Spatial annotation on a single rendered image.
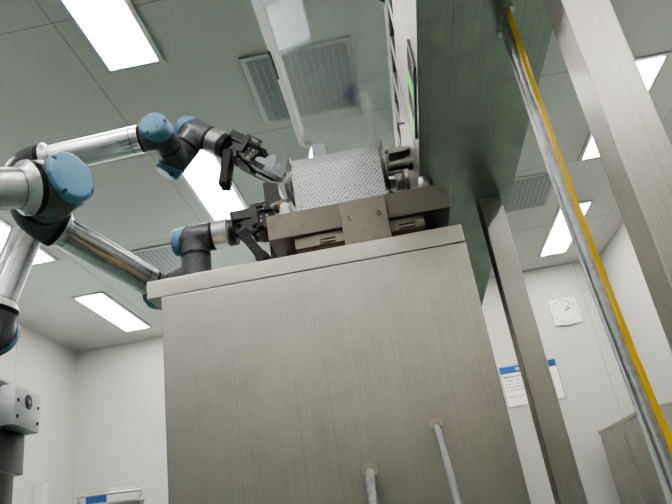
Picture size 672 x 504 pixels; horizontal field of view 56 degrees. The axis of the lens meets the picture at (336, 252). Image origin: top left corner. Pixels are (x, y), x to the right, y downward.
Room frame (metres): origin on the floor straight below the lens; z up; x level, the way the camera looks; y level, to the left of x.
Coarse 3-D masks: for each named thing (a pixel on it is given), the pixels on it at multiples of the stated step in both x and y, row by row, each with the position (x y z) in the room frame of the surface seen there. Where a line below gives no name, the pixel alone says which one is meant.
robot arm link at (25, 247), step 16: (16, 224) 1.51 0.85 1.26; (16, 240) 1.51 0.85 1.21; (32, 240) 1.53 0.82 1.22; (0, 256) 1.52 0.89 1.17; (16, 256) 1.52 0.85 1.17; (32, 256) 1.55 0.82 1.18; (0, 272) 1.51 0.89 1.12; (16, 272) 1.53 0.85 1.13; (0, 288) 1.52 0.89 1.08; (16, 288) 1.55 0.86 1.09; (0, 304) 1.51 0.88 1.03; (16, 304) 1.57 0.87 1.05; (0, 320) 1.52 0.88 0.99; (16, 320) 1.59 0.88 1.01; (0, 336) 1.54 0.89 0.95; (16, 336) 1.60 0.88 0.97; (0, 352) 1.59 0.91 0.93
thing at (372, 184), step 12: (336, 180) 1.44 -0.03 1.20; (348, 180) 1.44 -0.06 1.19; (360, 180) 1.44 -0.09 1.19; (372, 180) 1.44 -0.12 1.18; (300, 192) 1.45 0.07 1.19; (312, 192) 1.45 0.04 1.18; (324, 192) 1.45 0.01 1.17; (336, 192) 1.44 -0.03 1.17; (348, 192) 1.44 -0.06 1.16; (360, 192) 1.44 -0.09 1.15; (372, 192) 1.44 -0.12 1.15; (384, 192) 1.44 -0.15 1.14; (300, 204) 1.45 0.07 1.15; (312, 204) 1.45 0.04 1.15; (324, 204) 1.45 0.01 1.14
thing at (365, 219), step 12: (348, 204) 1.23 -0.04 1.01; (360, 204) 1.22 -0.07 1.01; (372, 204) 1.22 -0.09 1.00; (384, 204) 1.22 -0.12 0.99; (348, 216) 1.22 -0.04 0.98; (360, 216) 1.22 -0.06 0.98; (372, 216) 1.22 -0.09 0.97; (384, 216) 1.22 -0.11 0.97; (348, 228) 1.23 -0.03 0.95; (360, 228) 1.22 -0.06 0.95; (372, 228) 1.22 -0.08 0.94; (384, 228) 1.22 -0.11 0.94; (348, 240) 1.23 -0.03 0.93; (360, 240) 1.22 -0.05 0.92
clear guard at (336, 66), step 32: (288, 0) 1.50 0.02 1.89; (320, 0) 1.44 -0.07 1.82; (352, 0) 1.39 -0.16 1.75; (288, 32) 1.65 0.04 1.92; (320, 32) 1.59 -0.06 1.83; (352, 32) 1.53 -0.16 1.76; (384, 32) 1.47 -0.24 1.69; (288, 64) 1.84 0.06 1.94; (320, 64) 1.76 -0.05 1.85; (352, 64) 1.69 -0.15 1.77; (384, 64) 1.62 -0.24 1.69; (320, 96) 1.96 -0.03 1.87; (352, 96) 1.88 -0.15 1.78; (384, 96) 1.79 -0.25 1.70; (320, 128) 2.21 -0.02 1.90; (352, 128) 2.10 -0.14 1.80; (384, 128) 2.00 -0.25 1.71
